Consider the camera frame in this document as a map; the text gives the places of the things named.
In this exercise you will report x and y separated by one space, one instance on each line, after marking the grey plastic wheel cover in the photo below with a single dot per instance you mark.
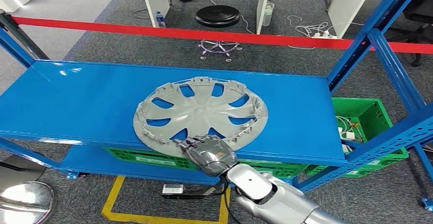
199 111

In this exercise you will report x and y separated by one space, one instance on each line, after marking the black office chair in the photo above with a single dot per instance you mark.
419 9

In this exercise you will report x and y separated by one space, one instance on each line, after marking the white power strip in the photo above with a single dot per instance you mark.
324 36

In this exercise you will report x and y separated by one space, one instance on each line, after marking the large clear bottle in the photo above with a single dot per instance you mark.
267 14

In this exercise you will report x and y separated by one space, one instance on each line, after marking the small water bottle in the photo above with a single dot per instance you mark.
160 20

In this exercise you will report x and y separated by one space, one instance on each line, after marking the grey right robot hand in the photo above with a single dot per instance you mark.
213 158

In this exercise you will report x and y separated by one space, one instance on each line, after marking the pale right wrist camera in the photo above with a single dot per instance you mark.
172 189

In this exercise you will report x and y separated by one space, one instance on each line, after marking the black camera bracket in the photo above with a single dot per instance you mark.
203 192

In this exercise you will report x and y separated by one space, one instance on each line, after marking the black round stool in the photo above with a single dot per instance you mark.
217 15

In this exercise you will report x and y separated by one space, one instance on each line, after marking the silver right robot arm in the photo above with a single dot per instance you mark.
270 198

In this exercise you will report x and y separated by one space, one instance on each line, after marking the red barrier belt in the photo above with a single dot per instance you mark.
135 30

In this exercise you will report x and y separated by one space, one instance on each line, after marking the white desk side panel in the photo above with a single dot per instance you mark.
348 6

